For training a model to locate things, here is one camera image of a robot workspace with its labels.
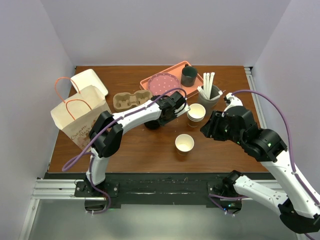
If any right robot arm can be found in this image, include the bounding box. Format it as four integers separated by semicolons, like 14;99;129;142
200;106;320;234

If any pink dotted plate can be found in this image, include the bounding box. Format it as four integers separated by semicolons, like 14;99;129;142
147;73;181;96

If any stack of paper cups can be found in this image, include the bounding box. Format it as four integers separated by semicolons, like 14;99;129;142
187;103;206;128

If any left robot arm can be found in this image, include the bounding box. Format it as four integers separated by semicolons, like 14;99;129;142
85;91;190;196

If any paper bag with orange handles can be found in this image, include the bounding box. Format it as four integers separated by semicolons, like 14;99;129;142
50;85;111;150

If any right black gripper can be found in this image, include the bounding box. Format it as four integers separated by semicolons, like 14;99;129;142
200;108;245;145

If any dark grey mug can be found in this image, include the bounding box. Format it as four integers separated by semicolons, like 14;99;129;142
181;64;198;88

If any aluminium frame rail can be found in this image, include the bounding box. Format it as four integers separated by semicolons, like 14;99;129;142
19;179;105;240

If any single brown paper cup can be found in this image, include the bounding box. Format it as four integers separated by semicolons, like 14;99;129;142
174;134;195;156

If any grey stirrer holder cup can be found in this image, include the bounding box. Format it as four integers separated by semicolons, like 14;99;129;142
197;85;222;112

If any white takeout box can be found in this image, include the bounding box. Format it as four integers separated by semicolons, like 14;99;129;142
71;69;109;96

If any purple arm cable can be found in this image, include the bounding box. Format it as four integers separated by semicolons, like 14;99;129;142
61;87;187;215
207;89;320;240

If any salmon pink tray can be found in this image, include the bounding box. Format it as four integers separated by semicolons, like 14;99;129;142
139;61;204;98

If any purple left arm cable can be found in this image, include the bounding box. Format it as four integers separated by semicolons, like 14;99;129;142
61;87;187;215

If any cardboard cup carrier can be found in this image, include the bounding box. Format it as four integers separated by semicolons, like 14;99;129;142
113;90;153;113

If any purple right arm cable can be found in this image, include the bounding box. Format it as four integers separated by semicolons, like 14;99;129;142
207;89;320;240

